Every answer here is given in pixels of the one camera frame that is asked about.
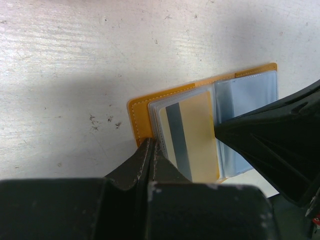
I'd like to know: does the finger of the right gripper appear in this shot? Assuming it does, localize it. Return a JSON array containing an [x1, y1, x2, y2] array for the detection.
[[214, 81, 320, 207]]

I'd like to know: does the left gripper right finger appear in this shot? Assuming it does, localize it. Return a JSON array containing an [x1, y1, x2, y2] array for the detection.
[[147, 143, 280, 240]]

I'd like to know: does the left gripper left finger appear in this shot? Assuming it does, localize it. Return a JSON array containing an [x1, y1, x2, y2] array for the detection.
[[0, 138, 152, 240]]

